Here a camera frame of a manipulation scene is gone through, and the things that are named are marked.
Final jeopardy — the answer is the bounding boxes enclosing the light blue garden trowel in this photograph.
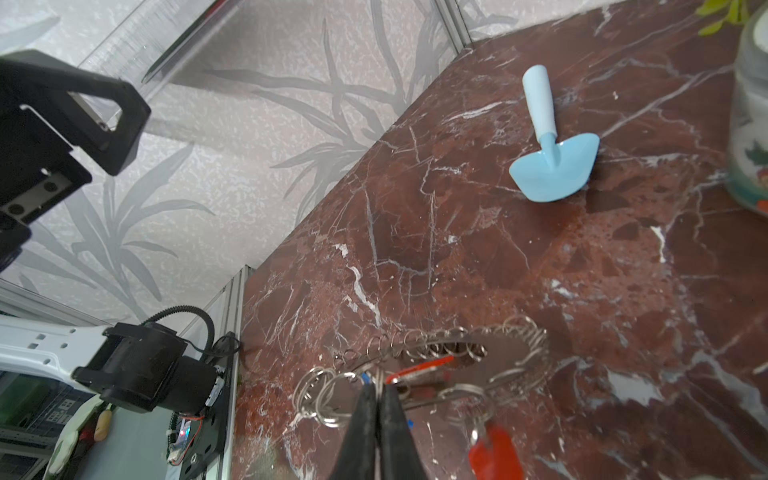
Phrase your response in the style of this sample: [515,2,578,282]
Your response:
[509,65,600,203]

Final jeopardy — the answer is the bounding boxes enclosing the potted plant orange flowers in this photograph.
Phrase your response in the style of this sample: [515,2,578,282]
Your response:
[695,0,750,37]

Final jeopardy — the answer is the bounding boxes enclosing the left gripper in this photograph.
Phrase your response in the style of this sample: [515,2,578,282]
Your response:
[1,50,151,269]

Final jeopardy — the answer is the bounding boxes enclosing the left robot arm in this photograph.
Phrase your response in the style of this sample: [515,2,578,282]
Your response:
[1,50,241,419]

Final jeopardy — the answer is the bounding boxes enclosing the green circuit board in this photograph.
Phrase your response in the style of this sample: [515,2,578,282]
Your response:
[166,413,194,466]

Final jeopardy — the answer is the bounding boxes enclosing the red key tag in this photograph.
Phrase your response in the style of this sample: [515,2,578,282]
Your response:
[468,421,525,480]
[385,355,457,385]

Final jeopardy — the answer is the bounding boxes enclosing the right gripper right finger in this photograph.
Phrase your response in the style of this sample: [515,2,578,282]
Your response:
[377,384,427,480]

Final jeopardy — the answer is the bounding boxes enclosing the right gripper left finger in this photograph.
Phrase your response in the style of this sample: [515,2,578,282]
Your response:
[329,384,378,480]

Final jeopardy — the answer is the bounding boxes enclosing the white green glove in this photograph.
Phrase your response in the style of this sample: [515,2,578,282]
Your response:
[43,395,103,480]

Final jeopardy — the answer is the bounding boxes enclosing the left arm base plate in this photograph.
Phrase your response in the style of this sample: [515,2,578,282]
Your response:
[179,357,236,480]

